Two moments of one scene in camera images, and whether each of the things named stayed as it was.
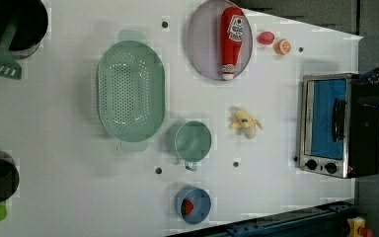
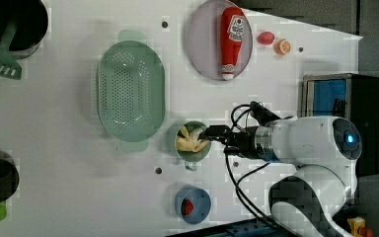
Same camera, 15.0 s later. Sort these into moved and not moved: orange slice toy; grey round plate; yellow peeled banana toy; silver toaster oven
Moved: yellow peeled banana toy
Not moved: silver toaster oven; orange slice toy; grey round plate
